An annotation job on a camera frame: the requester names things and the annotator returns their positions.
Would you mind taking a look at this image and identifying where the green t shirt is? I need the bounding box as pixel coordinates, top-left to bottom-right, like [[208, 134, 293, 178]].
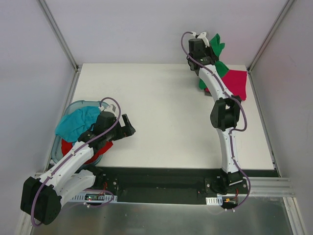
[[209, 33, 229, 78]]

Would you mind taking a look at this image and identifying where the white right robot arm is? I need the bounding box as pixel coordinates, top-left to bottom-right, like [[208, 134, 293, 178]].
[[187, 37, 243, 195]]

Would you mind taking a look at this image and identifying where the aluminium frame post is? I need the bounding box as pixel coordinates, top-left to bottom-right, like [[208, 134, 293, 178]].
[[247, 0, 296, 73], [37, 0, 79, 71]]

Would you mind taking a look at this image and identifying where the left white cable duct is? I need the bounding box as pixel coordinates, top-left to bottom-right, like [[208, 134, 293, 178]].
[[70, 192, 117, 203]]

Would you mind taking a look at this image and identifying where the red t shirt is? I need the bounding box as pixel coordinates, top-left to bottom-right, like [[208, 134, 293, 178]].
[[61, 139, 113, 165]]

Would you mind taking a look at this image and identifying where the folded magenta t shirt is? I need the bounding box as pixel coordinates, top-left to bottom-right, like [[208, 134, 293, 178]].
[[222, 70, 247, 101]]

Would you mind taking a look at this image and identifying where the right aluminium frame post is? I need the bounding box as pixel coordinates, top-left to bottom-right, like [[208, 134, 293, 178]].
[[247, 0, 296, 73]]

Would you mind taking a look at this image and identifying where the teal t shirt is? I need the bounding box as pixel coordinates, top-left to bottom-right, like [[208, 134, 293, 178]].
[[55, 106, 100, 142]]

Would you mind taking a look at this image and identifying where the white cable duct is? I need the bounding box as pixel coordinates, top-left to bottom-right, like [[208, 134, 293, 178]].
[[70, 192, 117, 203], [205, 197, 223, 206]]

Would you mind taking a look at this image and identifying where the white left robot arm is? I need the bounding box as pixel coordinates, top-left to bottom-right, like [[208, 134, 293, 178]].
[[20, 111, 135, 226]]

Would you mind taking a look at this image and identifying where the right white cable duct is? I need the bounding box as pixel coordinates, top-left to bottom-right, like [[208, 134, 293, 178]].
[[205, 197, 223, 206]]

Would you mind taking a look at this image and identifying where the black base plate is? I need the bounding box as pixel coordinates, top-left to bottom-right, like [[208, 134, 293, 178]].
[[90, 166, 279, 204]]

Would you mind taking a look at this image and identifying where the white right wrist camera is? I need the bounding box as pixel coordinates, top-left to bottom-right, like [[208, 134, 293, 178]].
[[191, 31, 210, 47]]

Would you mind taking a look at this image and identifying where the left aluminium frame post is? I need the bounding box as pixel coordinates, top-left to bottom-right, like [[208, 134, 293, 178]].
[[37, 0, 79, 71]]

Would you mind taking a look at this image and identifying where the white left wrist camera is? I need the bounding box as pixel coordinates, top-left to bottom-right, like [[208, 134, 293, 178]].
[[99, 104, 116, 116]]

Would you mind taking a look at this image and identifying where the folded grey t shirt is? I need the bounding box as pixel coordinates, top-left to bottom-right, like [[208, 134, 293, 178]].
[[204, 88, 212, 96]]

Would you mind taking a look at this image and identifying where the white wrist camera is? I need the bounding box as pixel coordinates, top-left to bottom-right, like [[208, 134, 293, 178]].
[[191, 31, 210, 47], [99, 104, 116, 116]]

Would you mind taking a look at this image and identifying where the aluminium front rail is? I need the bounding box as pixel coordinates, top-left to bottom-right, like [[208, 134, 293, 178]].
[[250, 177, 295, 197]]

